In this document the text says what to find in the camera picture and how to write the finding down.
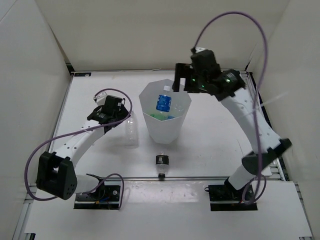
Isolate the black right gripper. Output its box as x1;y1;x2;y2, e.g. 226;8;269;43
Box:
172;63;209;94

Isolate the clear unlabeled plastic bottle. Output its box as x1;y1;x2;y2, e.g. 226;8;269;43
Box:
124;111;139;149

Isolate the blue Pocari Sweat bottle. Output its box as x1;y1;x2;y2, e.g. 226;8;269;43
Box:
156;85;172;113

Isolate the green plastic soda bottle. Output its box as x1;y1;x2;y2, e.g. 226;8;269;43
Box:
149;113;167;121

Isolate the clear bottle blue label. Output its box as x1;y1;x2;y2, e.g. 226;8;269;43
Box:
167;103;185;120

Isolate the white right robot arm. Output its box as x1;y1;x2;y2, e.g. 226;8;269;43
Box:
172;48;292;200

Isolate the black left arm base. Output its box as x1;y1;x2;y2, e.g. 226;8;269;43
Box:
73;179;123;210

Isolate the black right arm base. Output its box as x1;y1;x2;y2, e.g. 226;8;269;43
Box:
204;184;258;212

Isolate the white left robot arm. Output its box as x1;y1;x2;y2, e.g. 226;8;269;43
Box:
36;95;129;200

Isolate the white octagonal plastic bin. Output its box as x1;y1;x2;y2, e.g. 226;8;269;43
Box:
139;79;192;144

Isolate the clear bottle black label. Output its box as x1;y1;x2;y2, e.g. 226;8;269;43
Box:
155;151;169;181

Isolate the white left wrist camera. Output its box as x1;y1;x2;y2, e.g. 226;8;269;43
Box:
93;91;108;106

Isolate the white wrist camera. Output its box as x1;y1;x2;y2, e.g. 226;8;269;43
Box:
93;91;108;106
191;46;206;55

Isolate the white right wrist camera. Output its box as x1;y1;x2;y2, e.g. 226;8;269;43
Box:
191;46;206;55

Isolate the aluminium table edge rail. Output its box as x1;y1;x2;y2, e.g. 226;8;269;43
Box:
77;175;228;181

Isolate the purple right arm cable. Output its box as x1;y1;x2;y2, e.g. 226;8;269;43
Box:
192;11;268;206

